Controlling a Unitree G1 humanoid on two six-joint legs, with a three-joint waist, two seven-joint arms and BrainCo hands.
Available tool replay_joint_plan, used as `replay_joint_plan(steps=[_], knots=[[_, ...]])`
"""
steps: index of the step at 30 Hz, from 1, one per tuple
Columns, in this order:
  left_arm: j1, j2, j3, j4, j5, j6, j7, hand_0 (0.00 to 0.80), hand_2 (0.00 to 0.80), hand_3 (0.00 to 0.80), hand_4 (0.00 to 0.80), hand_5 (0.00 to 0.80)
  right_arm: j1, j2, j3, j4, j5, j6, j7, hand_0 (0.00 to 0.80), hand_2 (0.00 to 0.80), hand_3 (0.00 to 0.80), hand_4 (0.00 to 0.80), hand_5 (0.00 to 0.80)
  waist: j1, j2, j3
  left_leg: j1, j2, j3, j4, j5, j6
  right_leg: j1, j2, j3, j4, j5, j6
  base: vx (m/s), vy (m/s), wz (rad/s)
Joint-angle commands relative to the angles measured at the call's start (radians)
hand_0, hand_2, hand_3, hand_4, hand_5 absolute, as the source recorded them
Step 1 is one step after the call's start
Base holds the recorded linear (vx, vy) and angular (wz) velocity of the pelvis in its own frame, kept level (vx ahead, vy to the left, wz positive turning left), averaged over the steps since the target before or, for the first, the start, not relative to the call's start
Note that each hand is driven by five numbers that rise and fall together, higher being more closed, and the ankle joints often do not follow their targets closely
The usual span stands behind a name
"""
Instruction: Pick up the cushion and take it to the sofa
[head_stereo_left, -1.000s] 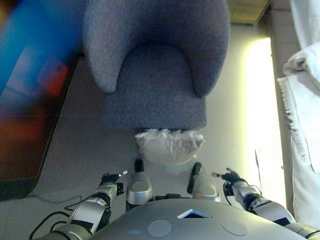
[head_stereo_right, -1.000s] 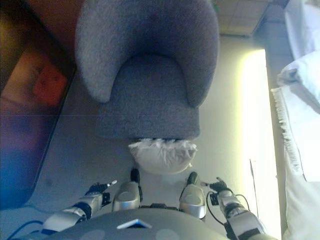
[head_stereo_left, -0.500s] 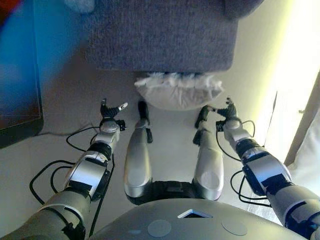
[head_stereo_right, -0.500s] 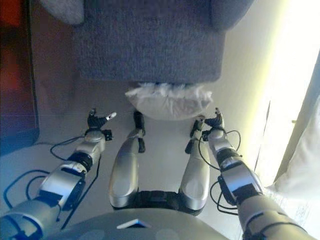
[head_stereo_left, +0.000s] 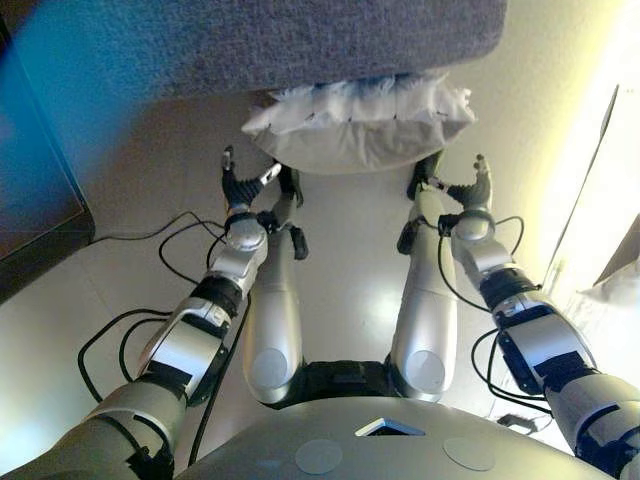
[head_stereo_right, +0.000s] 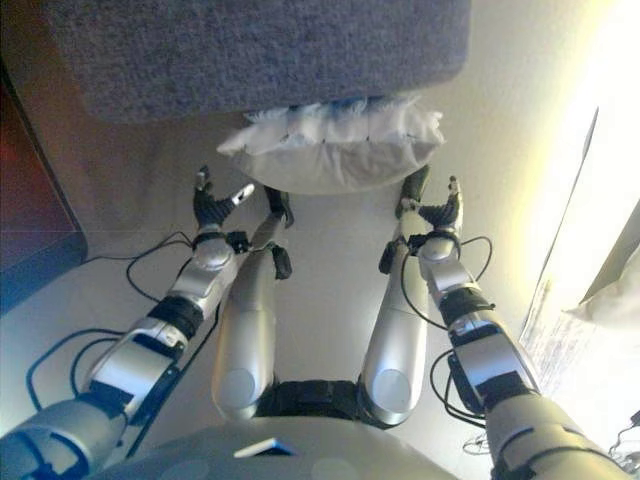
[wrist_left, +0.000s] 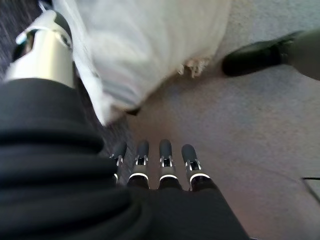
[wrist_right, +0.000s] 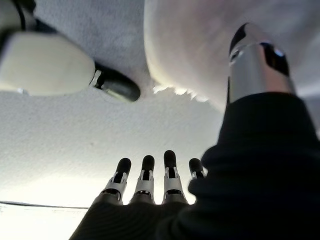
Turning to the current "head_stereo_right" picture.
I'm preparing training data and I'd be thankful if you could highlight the grey fabric sofa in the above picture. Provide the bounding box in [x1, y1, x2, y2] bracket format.
[42, 0, 474, 126]

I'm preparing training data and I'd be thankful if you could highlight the thin black floor cable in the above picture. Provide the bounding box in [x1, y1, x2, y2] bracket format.
[460, 424, 494, 457]
[605, 408, 640, 464]
[82, 252, 146, 265]

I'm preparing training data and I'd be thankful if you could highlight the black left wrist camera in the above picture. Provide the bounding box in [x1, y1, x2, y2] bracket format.
[225, 231, 250, 256]

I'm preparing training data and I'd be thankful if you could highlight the dark glossy cabinet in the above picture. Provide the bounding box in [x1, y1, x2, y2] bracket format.
[0, 59, 90, 314]

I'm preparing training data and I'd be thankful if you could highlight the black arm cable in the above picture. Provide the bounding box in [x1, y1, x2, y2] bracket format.
[25, 230, 201, 429]
[399, 236, 496, 426]

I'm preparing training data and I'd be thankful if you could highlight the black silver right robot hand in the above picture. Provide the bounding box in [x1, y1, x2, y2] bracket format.
[398, 174, 465, 235]

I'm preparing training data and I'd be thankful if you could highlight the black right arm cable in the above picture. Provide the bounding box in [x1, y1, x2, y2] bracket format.
[399, 236, 496, 426]

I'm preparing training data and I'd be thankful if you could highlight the grey robot torso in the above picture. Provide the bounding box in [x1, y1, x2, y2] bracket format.
[82, 379, 501, 480]

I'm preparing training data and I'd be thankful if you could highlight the white fringed cushion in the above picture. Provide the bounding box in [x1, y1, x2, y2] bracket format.
[215, 92, 447, 197]

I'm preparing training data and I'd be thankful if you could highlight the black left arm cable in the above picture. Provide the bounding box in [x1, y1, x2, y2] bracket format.
[25, 230, 201, 429]

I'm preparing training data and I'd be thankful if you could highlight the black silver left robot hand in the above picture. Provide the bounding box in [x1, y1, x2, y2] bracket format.
[192, 164, 256, 234]

